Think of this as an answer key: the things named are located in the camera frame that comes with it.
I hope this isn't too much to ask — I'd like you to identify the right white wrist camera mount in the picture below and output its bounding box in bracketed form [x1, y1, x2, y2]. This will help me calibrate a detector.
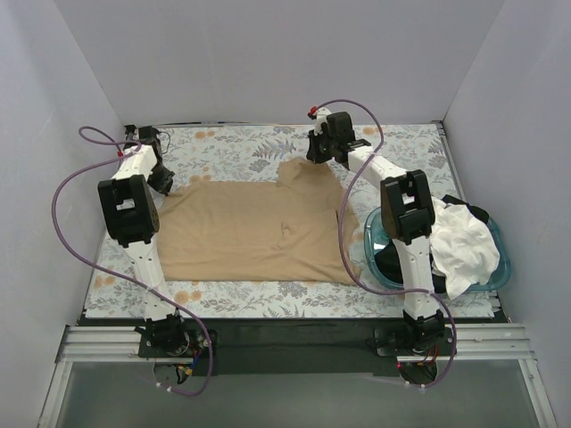
[308, 106, 331, 136]

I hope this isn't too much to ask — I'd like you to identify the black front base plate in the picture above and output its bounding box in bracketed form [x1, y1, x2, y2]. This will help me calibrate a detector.
[138, 318, 452, 377]

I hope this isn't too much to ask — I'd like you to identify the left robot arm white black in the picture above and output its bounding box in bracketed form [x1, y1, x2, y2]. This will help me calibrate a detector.
[97, 125, 190, 357]

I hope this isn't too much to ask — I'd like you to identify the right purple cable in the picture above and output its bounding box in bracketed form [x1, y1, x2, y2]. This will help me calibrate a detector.
[311, 98, 458, 387]

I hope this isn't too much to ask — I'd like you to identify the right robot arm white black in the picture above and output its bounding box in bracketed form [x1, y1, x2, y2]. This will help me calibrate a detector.
[306, 107, 445, 355]

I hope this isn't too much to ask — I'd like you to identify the beige t shirt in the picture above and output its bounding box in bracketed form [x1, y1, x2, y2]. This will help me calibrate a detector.
[158, 158, 360, 284]

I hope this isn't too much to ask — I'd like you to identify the black t shirt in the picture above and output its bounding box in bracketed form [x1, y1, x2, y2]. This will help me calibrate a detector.
[365, 195, 502, 299]

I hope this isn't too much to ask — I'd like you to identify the teal plastic basket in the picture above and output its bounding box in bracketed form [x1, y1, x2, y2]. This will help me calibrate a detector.
[363, 208, 512, 293]

